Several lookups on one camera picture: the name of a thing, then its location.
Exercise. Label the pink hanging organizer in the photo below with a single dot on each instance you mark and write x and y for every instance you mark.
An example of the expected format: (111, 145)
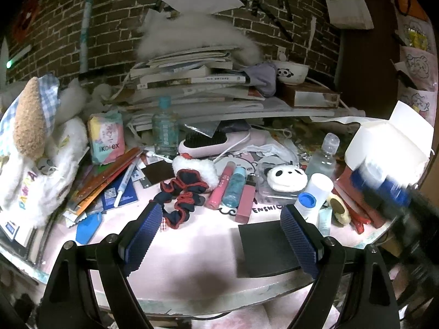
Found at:
(417, 68)

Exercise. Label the white fluffy fur piece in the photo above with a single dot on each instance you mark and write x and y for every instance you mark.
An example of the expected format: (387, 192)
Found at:
(190, 31)

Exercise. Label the white blue pen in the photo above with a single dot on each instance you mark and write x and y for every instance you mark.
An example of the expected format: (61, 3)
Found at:
(121, 189)

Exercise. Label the brown book box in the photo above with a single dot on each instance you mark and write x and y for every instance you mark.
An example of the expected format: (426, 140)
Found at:
(310, 96)

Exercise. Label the white bottle blue cap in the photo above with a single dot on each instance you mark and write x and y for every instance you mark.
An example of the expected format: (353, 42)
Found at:
(311, 200)

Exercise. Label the panda ceramic bowl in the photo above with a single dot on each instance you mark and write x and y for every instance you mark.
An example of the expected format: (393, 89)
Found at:
(291, 73)

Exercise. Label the clear plastic case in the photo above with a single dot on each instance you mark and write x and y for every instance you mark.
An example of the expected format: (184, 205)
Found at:
(264, 192)

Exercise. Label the stack of books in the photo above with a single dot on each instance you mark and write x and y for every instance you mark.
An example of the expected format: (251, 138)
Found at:
(219, 97)

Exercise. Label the hanging paper bag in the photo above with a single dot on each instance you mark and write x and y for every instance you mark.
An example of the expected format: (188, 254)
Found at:
(349, 14)

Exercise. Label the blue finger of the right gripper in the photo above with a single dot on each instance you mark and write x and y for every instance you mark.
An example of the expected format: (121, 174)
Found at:
(380, 191)

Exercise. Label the pink lip gloss tube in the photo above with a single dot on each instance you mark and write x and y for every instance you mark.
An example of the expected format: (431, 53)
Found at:
(216, 196)

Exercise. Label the teal spray bottle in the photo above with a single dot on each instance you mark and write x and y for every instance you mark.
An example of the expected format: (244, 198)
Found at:
(232, 195)

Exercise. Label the purple cloth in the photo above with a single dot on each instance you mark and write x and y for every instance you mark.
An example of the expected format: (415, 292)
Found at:
(263, 77)

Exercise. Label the plush toy with plaid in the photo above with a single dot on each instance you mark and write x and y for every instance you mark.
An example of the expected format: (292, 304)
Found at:
(43, 141)

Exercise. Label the clear bottle with cap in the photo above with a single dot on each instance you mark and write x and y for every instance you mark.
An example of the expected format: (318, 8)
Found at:
(323, 160)

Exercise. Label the orange pencils bundle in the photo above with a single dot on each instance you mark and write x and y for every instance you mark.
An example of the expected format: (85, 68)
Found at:
(98, 180)

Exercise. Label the white fluffy scrunchie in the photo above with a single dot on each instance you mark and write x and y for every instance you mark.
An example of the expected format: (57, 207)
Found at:
(205, 168)

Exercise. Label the Kotex pad pack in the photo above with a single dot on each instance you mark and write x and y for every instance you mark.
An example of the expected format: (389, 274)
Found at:
(106, 137)

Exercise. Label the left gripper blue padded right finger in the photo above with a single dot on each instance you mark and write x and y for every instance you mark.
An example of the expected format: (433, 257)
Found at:
(304, 239)

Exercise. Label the navy red scrunchie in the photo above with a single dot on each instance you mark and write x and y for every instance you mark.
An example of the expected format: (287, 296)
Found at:
(179, 197)

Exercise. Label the small black square card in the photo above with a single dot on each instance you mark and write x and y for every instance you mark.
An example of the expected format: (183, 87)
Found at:
(156, 173)

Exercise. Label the teal capped drink bottle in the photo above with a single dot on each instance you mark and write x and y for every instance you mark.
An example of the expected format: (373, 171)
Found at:
(165, 129)

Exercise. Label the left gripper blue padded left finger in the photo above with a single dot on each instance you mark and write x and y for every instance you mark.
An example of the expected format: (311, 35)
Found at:
(137, 236)

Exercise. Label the pink rectangular lipstick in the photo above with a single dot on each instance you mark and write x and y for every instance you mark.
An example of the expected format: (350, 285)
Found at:
(244, 209)

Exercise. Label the panda plush pouch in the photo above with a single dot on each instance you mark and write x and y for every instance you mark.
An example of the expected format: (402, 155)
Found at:
(286, 178)

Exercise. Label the pink hair brush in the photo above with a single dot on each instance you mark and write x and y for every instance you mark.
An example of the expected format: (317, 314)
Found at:
(198, 145)

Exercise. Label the blue plastic tag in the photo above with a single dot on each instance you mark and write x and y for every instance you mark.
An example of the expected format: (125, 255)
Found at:
(88, 227)

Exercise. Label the yellow round compact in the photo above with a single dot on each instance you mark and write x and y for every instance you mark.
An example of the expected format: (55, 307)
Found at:
(340, 211)

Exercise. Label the white open cardboard box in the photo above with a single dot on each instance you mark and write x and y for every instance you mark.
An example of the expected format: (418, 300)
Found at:
(400, 146)

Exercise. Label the red hair clip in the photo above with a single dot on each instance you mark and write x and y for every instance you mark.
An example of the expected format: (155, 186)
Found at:
(357, 220)

